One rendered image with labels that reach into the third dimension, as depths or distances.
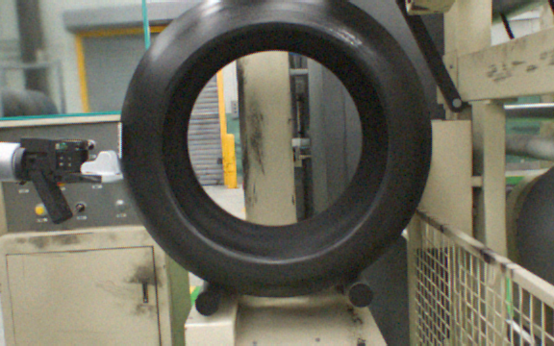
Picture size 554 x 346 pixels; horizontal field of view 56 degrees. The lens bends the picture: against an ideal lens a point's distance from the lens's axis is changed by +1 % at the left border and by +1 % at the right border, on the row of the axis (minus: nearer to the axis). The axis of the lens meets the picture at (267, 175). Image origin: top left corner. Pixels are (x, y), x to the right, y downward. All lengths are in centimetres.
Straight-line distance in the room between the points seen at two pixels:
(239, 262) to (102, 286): 94
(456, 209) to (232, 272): 60
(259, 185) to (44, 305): 91
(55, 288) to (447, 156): 128
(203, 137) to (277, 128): 904
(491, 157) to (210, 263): 73
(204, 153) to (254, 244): 915
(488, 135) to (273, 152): 51
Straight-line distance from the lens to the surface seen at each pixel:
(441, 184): 129
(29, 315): 194
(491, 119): 133
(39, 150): 110
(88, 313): 186
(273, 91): 129
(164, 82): 92
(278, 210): 131
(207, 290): 99
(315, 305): 122
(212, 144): 1031
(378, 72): 92
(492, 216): 136
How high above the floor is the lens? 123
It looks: 6 degrees down
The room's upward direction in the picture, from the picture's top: 3 degrees counter-clockwise
